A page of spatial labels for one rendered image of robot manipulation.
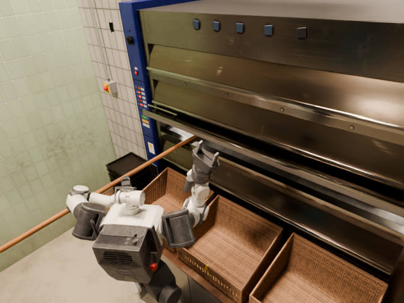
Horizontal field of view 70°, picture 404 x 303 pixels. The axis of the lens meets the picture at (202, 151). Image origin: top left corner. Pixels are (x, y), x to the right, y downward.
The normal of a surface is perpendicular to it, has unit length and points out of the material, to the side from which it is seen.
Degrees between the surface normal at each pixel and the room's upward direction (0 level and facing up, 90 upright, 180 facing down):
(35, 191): 90
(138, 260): 91
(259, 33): 90
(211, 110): 70
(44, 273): 0
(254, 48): 90
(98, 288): 0
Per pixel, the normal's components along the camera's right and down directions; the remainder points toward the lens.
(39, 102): 0.74, 0.32
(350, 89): -0.65, 0.11
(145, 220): -0.06, -0.85
